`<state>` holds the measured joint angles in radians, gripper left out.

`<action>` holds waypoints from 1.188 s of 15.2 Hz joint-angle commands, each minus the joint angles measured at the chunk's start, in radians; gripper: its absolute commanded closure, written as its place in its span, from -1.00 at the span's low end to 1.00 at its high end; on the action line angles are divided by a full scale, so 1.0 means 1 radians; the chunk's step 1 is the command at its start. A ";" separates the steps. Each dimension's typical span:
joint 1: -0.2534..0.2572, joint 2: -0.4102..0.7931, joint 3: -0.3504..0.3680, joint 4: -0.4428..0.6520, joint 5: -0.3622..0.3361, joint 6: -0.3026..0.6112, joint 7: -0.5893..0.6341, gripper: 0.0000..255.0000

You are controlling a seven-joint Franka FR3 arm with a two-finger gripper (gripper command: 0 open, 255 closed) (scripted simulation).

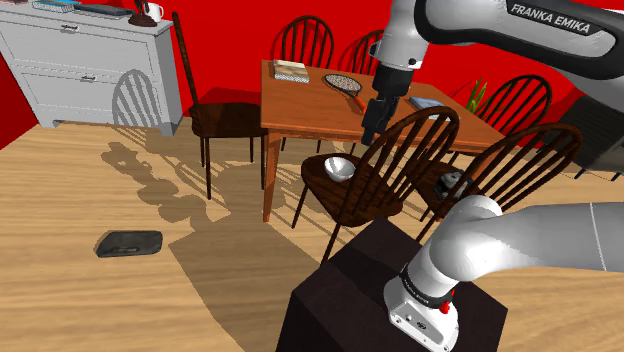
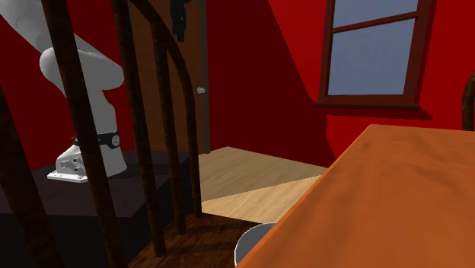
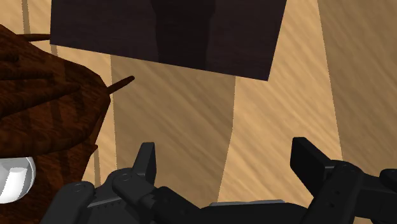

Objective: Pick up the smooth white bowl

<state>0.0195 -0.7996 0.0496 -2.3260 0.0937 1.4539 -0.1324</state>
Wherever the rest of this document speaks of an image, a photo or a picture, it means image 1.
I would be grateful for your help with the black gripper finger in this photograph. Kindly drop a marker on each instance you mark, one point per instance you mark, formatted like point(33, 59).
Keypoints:
point(391, 112)
point(373, 124)

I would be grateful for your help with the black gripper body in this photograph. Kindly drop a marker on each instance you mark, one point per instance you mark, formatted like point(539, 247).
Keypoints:
point(391, 83)

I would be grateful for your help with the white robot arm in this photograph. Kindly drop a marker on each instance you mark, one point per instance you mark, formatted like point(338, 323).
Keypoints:
point(487, 239)

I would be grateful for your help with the thin grey-blue book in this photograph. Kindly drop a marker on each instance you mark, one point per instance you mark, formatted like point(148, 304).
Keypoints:
point(425, 102)

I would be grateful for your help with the dark wooden spindle-back chair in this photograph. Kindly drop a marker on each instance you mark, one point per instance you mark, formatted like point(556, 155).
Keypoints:
point(524, 77)
point(341, 200)
point(224, 119)
point(308, 18)
point(370, 35)
point(429, 187)

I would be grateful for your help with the white bowl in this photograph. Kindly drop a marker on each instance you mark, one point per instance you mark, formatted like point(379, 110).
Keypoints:
point(339, 167)

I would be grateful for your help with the brown wooden dining table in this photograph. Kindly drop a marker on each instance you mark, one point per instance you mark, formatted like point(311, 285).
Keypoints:
point(312, 109)

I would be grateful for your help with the green leafy plant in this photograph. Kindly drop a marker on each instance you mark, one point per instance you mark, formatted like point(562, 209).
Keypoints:
point(476, 100)

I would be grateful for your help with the grey and black small object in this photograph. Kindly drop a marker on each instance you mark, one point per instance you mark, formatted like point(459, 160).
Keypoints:
point(451, 183)

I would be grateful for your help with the dark robot stand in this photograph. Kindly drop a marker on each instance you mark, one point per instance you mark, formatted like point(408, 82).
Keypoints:
point(341, 302)

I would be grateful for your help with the dark grey upholstered seat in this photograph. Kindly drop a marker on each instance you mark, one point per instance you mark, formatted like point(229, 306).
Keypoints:
point(592, 126)

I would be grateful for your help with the white chest of drawers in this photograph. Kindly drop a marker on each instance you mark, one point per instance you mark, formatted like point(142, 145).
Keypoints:
point(78, 58)

